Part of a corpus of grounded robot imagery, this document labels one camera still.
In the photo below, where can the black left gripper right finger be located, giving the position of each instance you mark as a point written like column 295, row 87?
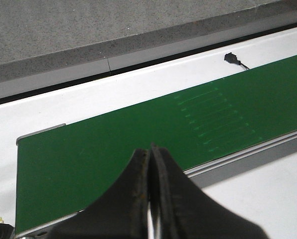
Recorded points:
column 182, row 211

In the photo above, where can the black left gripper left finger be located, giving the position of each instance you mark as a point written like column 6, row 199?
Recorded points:
column 120, row 213

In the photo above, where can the green conveyor belt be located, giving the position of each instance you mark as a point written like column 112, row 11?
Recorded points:
column 261, row 102

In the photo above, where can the grey stone counter slab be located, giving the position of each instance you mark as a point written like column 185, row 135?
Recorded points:
column 51, row 44

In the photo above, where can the aluminium conveyor side rail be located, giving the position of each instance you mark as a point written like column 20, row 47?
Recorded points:
column 250, row 154

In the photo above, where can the black sensor with wire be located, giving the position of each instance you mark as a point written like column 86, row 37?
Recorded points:
column 232, row 59

